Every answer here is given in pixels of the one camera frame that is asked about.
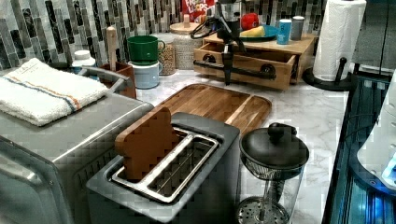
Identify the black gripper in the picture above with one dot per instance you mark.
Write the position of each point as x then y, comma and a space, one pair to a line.
228, 15

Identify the wooden drawer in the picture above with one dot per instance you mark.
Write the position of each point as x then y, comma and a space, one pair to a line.
273, 69

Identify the wooden drawer cabinet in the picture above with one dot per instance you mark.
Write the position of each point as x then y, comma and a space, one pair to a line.
302, 48

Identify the yellow banana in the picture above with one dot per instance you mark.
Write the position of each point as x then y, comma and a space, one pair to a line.
254, 32

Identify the red apple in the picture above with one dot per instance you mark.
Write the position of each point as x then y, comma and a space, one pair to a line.
249, 21

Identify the glass jar wooden lid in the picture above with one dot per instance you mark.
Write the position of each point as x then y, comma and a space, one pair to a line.
184, 45

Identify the blue plate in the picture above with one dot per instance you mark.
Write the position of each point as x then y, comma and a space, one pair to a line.
270, 34

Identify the froot loops cereal box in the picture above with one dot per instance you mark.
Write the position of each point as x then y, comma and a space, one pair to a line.
196, 9

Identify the blue spice shaker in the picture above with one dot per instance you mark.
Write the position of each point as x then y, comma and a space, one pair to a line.
283, 34

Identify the glass jar of grains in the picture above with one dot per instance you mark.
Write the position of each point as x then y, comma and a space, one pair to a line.
166, 53

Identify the wooden serving tray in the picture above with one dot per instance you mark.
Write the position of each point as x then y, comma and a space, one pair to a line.
244, 111

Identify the grey spice shaker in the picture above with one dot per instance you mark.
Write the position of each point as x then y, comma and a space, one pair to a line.
297, 28

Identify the green mug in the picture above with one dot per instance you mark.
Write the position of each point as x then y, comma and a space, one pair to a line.
145, 49

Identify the light blue mug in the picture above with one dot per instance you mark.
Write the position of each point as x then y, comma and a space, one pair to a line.
146, 76

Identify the brown utensil holder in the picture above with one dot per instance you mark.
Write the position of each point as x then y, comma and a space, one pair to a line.
125, 78

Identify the white paper towel roll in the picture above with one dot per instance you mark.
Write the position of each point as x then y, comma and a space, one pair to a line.
338, 37

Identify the wooden spoon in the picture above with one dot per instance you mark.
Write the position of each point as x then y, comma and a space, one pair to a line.
111, 35

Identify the glass french press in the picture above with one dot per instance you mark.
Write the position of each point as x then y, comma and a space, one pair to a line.
271, 168

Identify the black paper towel holder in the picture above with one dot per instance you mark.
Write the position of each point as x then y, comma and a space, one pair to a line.
347, 84

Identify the wooden toast slice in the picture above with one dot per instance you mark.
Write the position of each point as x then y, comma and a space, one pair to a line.
146, 142

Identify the black two-slot toaster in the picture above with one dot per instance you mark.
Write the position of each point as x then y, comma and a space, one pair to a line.
196, 183

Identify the white capped bottle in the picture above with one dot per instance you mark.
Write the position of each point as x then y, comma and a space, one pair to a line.
83, 58

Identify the white striped folded towel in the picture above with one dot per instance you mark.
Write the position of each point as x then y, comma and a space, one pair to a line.
40, 94

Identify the stainless steel toaster oven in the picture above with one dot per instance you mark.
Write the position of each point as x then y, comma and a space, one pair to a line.
44, 170

